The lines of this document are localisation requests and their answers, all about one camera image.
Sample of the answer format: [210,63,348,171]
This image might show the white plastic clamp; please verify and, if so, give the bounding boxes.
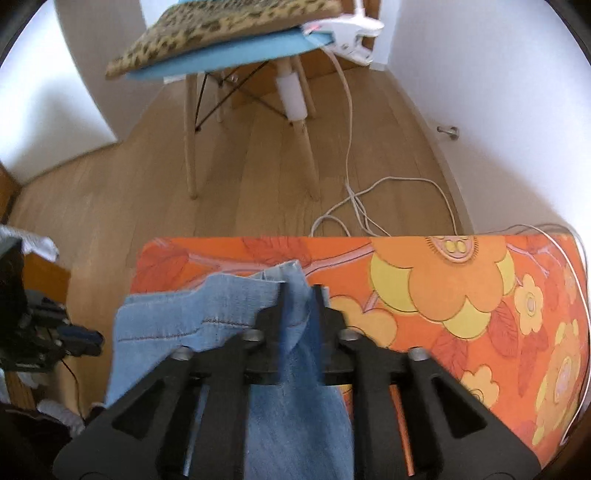
[302,0,385,68]

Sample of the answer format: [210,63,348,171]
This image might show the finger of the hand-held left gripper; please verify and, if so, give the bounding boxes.
[59,324,105,357]

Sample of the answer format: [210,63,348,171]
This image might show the black jacket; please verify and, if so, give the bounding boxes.
[0,404,86,480]

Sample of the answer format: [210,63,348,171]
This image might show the person's left hand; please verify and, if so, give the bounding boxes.
[0,226,59,258]

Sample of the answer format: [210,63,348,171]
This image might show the thin black cable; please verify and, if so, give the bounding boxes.
[60,357,86,418]

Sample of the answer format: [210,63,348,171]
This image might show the grey black slipper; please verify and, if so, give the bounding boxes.
[37,398,88,432]

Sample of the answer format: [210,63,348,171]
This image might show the leopard print cushion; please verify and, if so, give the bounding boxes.
[105,0,345,79]

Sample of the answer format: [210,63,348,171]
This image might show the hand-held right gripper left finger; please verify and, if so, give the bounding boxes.
[53,281,289,480]

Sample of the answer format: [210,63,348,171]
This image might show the blue chair wooden legs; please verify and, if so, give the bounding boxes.
[124,28,324,201]

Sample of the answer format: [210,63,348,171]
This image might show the orange floral tablecloth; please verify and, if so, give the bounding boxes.
[129,233,591,472]

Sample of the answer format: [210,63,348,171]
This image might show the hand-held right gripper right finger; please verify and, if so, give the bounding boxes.
[311,285,541,480]

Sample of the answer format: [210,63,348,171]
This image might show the light blue denim pants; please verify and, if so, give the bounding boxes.
[105,261,354,480]

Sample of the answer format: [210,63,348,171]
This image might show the white plastic tube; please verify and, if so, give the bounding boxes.
[276,65,308,121]

